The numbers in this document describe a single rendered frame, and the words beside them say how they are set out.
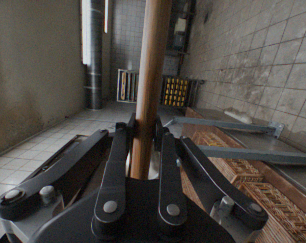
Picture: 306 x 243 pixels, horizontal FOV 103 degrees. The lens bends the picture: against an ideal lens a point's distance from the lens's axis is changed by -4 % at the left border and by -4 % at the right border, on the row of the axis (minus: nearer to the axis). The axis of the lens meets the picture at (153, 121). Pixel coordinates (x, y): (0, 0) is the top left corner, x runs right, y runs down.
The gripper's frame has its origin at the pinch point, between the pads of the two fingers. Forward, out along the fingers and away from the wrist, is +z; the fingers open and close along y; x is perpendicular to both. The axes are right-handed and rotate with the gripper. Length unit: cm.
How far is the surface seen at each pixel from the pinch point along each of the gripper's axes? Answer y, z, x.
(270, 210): 48, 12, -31
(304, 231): 54, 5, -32
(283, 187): 61, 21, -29
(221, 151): 37, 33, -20
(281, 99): 119, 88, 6
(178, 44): 82, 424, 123
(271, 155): 64, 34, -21
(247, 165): 58, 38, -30
